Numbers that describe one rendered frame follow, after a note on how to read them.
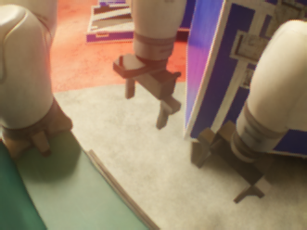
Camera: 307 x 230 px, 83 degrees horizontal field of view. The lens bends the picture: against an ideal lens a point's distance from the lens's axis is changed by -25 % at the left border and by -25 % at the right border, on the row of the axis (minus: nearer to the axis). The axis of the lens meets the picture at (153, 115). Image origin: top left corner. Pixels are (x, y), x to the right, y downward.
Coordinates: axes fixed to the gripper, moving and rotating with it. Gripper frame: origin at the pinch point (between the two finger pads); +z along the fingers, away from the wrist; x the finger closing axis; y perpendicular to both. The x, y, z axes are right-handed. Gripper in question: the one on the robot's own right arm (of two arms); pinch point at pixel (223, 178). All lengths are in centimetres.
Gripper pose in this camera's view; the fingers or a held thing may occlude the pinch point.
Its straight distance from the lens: 52.7
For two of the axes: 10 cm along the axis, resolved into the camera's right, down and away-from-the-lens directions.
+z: -1.2, 6.7, 7.3
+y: -7.5, 4.2, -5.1
